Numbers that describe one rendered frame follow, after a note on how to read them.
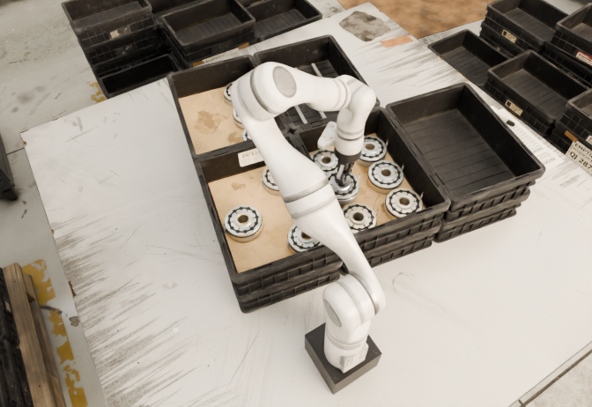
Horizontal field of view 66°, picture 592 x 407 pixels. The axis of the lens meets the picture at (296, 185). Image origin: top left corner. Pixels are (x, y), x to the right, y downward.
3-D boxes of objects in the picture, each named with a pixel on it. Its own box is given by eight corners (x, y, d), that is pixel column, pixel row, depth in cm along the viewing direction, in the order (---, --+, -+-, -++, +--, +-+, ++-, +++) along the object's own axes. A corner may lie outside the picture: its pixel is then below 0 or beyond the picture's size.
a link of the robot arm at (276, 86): (344, 64, 97) (313, 81, 102) (260, 54, 76) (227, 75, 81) (357, 106, 96) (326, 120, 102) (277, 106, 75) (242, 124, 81)
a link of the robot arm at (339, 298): (346, 325, 80) (341, 356, 93) (388, 297, 83) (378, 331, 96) (316, 284, 85) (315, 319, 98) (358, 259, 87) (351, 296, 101)
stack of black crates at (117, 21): (154, 48, 289) (132, -19, 253) (172, 75, 273) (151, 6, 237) (92, 70, 277) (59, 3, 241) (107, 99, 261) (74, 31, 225)
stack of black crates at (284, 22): (296, 40, 292) (295, -11, 264) (322, 65, 276) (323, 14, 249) (240, 61, 280) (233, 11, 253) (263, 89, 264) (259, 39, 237)
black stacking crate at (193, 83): (292, 157, 145) (291, 132, 136) (201, 184, 139) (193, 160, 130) (254, 80, 168) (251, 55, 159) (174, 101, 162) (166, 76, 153)
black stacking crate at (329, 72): (377, 131, 151) (381, 106, 142) (292, 157, 145) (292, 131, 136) (329, 61, 174) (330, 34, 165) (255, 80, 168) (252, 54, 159)
